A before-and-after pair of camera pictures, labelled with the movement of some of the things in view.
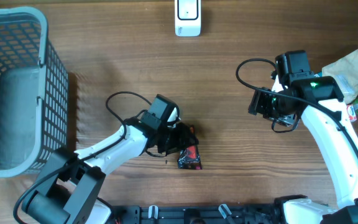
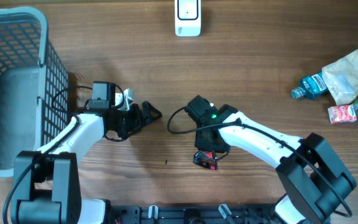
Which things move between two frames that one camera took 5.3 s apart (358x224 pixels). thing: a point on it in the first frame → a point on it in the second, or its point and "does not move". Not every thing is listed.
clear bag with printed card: (189, 158) → (206, 158)
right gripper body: (268, 104) → (202, 141)
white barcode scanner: (188, 18) does not move
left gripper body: (173, 138) → (126, 121)
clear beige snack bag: (353, 72) does not move
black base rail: (222, 214) does not move
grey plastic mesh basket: (24, 106) does not move
